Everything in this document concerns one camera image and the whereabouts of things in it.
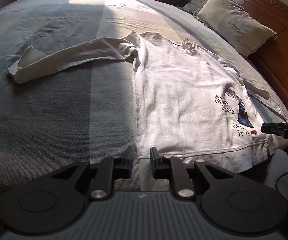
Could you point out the wooden bed headboard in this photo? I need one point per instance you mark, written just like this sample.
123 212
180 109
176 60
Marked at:
283 35

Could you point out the blue-grey pillow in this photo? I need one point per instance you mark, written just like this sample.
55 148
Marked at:
196 7

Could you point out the white printed long-sleeve shirt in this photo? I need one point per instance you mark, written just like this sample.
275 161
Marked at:
183 92

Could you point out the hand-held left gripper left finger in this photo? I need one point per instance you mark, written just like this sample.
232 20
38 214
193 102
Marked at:
129 161

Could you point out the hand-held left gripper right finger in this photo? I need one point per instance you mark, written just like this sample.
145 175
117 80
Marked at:
155 162

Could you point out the pastel checked bed sheet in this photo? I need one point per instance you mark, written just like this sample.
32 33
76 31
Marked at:
59 110

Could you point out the cream printed pillow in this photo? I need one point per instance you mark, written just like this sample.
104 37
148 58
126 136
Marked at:
236 22

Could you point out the person's grey trousers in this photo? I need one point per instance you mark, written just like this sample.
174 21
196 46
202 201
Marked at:
283 160

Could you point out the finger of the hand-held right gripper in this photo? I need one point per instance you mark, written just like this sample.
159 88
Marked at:
271 128

